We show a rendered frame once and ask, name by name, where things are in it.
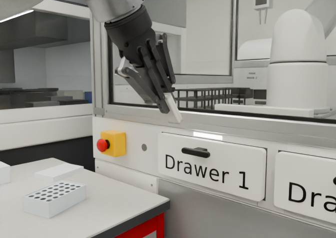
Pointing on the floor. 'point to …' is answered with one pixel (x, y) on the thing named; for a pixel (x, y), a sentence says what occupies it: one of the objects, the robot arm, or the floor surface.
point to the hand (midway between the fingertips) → (169, 108)
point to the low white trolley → (81, 207)
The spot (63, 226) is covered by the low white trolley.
